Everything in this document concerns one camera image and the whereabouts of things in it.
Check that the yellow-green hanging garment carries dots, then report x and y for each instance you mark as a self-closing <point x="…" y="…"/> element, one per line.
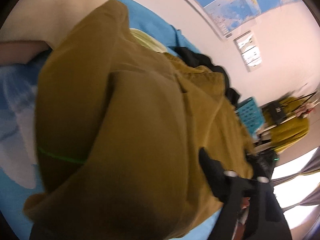
<point x="288" y="133"/>

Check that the olive green dress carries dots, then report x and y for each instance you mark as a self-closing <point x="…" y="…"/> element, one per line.
<point x="118" y="131"/>

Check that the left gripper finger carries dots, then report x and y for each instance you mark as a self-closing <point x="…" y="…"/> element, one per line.
<point x="252" y="200"/>

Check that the black garment pile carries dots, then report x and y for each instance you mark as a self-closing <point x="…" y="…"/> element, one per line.
<point x="194" y="60"/>

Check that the black shoulder bag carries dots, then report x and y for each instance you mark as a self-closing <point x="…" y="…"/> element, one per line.
<point x="281" y="111"/>

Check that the blue floral bed sheet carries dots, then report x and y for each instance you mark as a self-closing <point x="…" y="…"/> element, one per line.
<point x="20" y="175"/>

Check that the grey window curtain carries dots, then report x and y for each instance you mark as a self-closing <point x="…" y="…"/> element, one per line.
<point x="299" y="189"/>

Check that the white wall socket panel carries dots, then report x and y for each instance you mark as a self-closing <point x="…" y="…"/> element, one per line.
<point x="249" y="50"/>

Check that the pink folded garment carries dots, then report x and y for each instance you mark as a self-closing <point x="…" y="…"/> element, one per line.
<point x="20" y="52"/>

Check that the blue plastic basket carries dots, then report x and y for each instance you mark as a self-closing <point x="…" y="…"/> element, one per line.
<point x="250" y="115"/>

